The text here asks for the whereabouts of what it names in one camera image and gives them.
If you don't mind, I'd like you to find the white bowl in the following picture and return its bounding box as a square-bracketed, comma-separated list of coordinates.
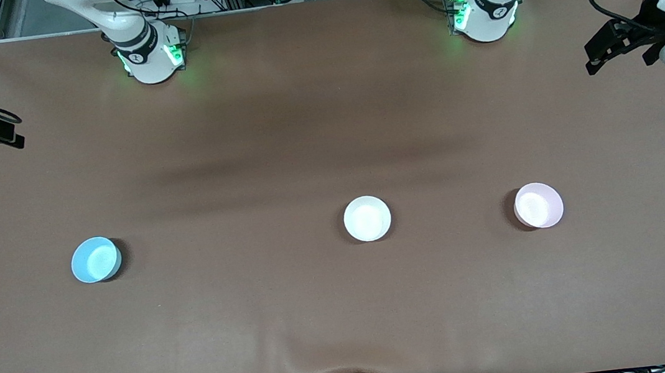
[341, 193, 394, 245]

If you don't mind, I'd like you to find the brown table cover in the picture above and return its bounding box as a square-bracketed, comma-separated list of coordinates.
[0, 0, 665, 373]

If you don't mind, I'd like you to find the pink bowl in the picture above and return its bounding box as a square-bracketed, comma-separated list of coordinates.
[511, 179, 566, 232]

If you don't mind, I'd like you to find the blue bowl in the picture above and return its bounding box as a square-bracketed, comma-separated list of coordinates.
[68, 234, 125, 285]

